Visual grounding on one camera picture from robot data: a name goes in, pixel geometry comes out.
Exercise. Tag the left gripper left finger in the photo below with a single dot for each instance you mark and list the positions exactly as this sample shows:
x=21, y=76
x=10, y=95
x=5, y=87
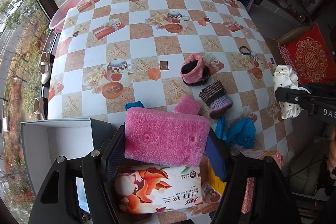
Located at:
x=99, y=168

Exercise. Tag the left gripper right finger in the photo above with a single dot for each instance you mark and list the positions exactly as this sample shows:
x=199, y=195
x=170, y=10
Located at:
x=225, y=164

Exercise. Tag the blue shoe cover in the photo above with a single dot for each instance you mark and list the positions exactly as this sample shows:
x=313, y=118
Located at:
x=134, y=104
x=241, y=132

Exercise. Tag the white polka dot scrunchie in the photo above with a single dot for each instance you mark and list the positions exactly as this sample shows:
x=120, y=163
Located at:
x=287, y=91

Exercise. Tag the large pink foam sponge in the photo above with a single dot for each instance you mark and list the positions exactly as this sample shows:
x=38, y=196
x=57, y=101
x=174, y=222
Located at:
x=165, y=138

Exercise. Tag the purple knitted bootie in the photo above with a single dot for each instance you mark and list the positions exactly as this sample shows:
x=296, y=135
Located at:
x=216, y=98

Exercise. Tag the small pink foam sponge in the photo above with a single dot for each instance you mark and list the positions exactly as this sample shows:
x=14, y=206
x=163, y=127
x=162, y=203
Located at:
x=187, y=106

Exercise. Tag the red embroidered cushion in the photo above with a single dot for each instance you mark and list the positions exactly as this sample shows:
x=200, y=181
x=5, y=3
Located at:
x=311, y=59

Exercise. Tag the red checked cloth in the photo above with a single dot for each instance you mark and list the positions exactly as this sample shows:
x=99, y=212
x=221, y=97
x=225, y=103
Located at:
x=285, y=57

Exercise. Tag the grey open cardboard box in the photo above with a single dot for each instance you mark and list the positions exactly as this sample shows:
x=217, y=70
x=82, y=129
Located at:
x=44, y=141

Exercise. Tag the brown wooden chair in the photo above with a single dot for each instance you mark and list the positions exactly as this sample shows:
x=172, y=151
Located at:
x=286, y=39

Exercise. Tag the orange fox tissue pack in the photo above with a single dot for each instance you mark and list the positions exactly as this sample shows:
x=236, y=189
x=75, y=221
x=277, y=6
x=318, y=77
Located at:
x=147, y=189

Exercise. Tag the cream shoe far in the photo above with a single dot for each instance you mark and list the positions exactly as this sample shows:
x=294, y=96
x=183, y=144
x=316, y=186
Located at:
x=40, y=107

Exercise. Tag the pink fleece bootie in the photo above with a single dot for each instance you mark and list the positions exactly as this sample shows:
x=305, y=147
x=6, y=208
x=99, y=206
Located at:
x=194, y=71

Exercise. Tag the checkered patterned tablecloth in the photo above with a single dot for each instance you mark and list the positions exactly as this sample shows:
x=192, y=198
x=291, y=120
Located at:
x=113, y=52

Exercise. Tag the pink plastic basin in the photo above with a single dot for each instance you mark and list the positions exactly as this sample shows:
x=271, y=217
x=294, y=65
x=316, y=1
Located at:
x=57, y=21

